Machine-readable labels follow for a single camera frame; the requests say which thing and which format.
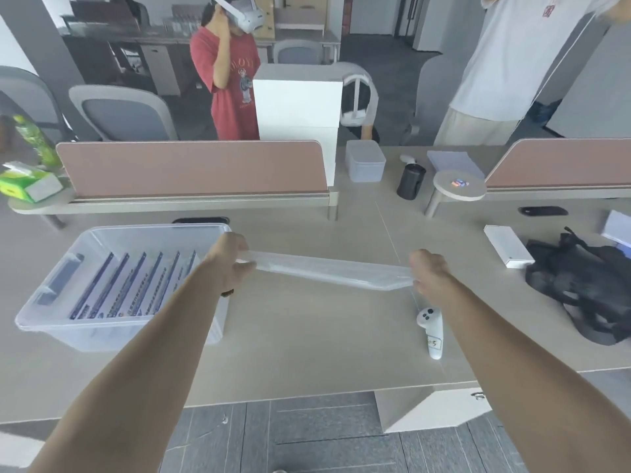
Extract translucent lidded container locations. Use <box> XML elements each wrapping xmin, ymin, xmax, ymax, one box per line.
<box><xmin>344</xmin><ymin>140</ymin><xmax>386</xmax><ymax>183</ymax></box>

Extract green drink bottle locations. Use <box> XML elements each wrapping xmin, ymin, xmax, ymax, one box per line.
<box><xmin>12</xmin><ymin>114</ymin><xmax>62</xmax><ymax>169</ymax></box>

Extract green tissue box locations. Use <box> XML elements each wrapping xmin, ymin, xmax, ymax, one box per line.
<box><xmin>0</xmin><ymin>161</ymin><xmax>64</xmax><ymax>203</ymax></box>

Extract black cylinder speaker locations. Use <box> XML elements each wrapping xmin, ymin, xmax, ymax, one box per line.
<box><xmin>397</xmin><ymin>162</ymin><xmax>427</xmax><ymax>199</ymax></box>

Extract person's right forearm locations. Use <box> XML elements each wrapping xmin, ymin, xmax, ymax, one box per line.
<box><xmin>426</xmin><ymin>276</ymin><xmax>628</xmax><ymax>473</ymax></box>

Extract black backpack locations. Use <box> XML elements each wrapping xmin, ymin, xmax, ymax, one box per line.
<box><xmin>525</xmin><ymin>227</ymin><xmax>631</xmax><ymax>346</ymax></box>

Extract large white box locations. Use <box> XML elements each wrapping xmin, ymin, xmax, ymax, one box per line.
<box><xmin>252</xmin><ymin>63</ymin><xmax>343</xmax><ymax>188</ymax></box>

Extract clear plastic storage bin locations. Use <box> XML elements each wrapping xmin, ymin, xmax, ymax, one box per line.
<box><xmin>14</xmin><ymin>223</ymin><xmax>231</xmax><ymax>352</ymax></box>

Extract short pink desk divider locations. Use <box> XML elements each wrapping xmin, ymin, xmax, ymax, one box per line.
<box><xmin>484</xmin><ymin>138</ymin><xmax>631</xmax><ymax>190</ymax></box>

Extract long pink desk divider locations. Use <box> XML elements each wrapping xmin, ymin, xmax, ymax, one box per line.
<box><xmin>56</xmin><ymin>140</ymin><xmax>330</xmax><ymax>198</ymax></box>

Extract person's right hand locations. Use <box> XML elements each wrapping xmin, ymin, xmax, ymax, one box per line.
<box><xmin>409</xmin><ymin>249</ymin><xmax>451</xmax><ymax>291</ymax></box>

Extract white flat box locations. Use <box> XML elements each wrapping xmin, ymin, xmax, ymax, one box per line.
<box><xmin>483</xmin><ymin>225</ymin><xmax>536</xmax><ymax>269</ymax></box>

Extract grey office chair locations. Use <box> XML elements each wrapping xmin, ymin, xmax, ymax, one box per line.
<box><xmin>68</xmin><ymin>84</ymin><xmax>179</xmax><ymax>142</ymax></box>
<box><xmin>272</xmin><ymin>40</ymin><xmax>324</xmax><ymax>65</ymax></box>
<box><xmin>400</xmin><ymin>54</ymin><xmax>475</xmax><ymax>146</ymax></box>
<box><xmin>0</xmin><ymin>66</ymin><xmax>76</xmax><ymax>143</ymax></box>

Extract round white stand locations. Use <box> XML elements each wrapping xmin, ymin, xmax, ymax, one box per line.
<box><xmin>425</xmin><ymin>169</ymin><xmax>487</xmax><ymax>218</ymax></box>

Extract person's left hand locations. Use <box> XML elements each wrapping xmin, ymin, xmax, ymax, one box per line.
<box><xmin>203</xmin><ymin>233</ymin><xmax>257</xmax><ymax>293</ymax></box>

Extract white handheld controller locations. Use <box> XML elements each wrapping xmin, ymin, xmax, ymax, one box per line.
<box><xmin>416</xmin><ymin>307</ymin><xmax>444</xmax><ymax>361</ymax></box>

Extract white paper box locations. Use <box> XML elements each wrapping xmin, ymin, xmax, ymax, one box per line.
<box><xmin>601</xmin><ymin>210</ymin><xmax>631</xmax><ymax>249</ymax></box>

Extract white headset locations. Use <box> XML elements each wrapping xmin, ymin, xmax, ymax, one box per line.
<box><xmin>209</xmin><ymin>0</ymin><xmax>264</xmax><ymax>34</ymax></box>

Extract row of blue packets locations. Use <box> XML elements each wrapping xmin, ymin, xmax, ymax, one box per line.
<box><xmin>69</xmin><ymin>250</ymin><xmax>199</xmax><ymax>321</ymax></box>

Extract beige drawer cabinet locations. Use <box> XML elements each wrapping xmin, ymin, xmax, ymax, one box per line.
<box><xmin>375</xmin><ymin>386</ymin><xmax>494</xmax><ymax>434</ymax></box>

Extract person's left forearm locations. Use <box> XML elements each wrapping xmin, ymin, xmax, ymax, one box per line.
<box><xmin>27</xmin><ymin>273</ymin><xmax>235</xmax><ymax>473</ymax></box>

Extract grey background desk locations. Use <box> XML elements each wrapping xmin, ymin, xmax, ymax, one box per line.
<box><xmin>63</xmin><ymin>32</ymin><xmax>342</xmax><ymax>97</ymax></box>

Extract clear plastic bag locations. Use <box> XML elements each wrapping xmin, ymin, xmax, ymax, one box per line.
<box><xmin>236</xmin><ymin>249</ymin><xmax>420</xmax><ymax>292</ymax></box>

